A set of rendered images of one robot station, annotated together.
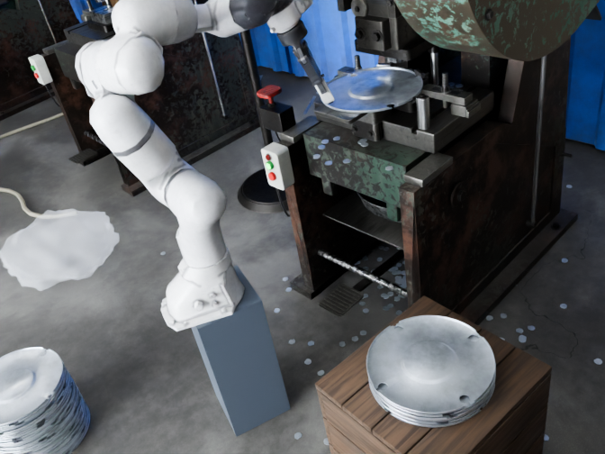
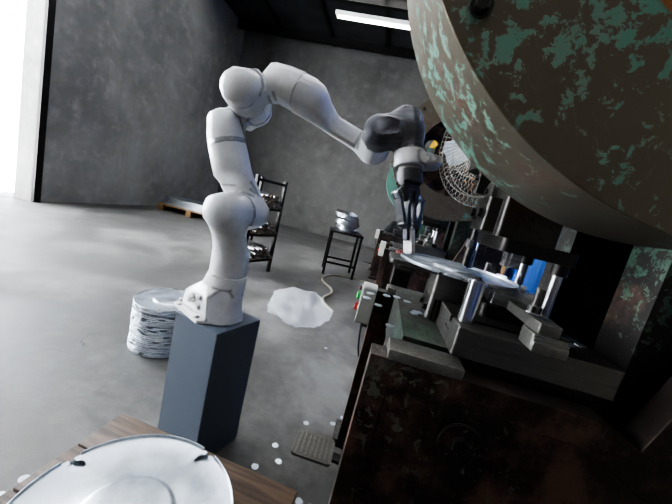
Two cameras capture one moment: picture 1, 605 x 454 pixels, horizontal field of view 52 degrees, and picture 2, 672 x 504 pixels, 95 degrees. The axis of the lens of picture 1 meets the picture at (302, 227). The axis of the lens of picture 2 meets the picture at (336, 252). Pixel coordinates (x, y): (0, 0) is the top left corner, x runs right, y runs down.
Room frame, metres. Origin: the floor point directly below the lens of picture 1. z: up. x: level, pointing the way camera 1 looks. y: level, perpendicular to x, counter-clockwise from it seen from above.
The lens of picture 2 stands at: (0.86, -0.62, 0.88)
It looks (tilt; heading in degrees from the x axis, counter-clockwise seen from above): 9 degrees down; 46
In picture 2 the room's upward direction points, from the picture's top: 14 degrees clockwise
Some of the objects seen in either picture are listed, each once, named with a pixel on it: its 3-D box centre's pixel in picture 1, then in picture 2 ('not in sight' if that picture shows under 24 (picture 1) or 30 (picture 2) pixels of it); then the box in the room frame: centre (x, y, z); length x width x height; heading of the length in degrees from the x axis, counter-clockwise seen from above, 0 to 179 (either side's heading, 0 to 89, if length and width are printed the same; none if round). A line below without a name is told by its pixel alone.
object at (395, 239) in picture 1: (410, 204); not in sight; (1.72, -0.37, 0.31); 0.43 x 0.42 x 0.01; 39
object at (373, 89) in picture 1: (371, 88); (456, 269); (1.63, -0.27, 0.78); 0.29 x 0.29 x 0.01
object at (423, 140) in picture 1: (401, 105); (493, 321); (1.71, -0.37, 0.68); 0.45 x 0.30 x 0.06; 39
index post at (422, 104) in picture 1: (423, 111); (471, 299); (1.49, -0.38, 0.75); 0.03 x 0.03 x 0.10; 39
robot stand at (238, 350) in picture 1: (237, 352); (208, 379); (1.27, 0.26, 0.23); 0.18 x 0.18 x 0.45; 20
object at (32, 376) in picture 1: (13, 385); (168, 299); (1.31, 0.92, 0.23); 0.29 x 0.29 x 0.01
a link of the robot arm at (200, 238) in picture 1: (200, 219); (228, 234); (1.24, 0.23, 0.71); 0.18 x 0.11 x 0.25; 34
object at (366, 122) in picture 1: (362, 116); (430, 288); (1.60, -0.23, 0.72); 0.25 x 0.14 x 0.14; 129
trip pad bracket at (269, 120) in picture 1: (281, 131); (396, 289); (1.81, 0.01, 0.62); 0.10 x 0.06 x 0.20; 39
